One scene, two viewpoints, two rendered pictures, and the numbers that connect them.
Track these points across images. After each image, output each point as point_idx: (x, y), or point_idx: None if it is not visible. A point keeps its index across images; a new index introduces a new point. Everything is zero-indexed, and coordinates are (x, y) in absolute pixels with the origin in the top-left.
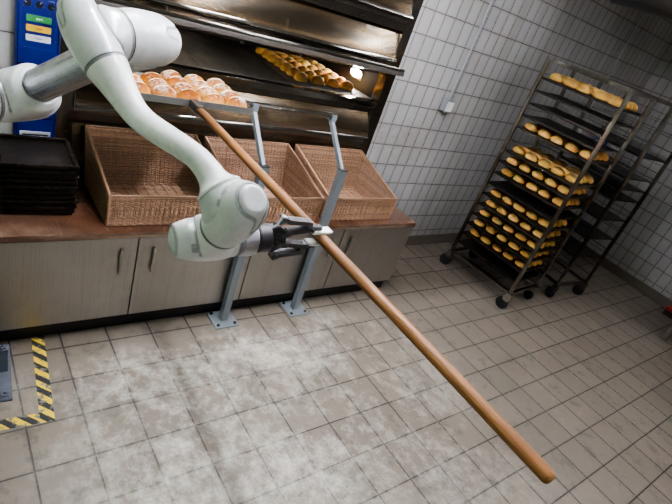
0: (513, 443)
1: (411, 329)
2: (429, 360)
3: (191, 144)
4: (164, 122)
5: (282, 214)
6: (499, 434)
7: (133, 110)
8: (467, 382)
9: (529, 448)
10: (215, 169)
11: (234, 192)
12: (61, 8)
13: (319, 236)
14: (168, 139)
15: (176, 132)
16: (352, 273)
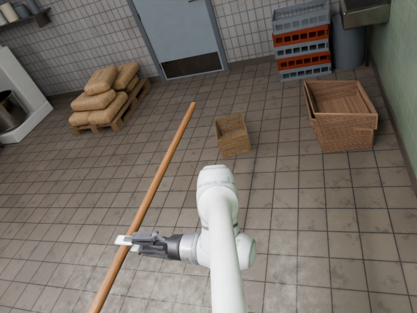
0: (192, 112)
1: (169, 154)
2: (177, 145)
3: (222, 215)
4: (221, 263)
5: (154, 236)
6: (190, 117)
7: (240, 308)
8: (179, 128)
9: (190, 107)
10: (218, 196)
11: (226, 169)
12: None
13: None
14: (233, 240)
15: (223, 238)
16: (151, 198)
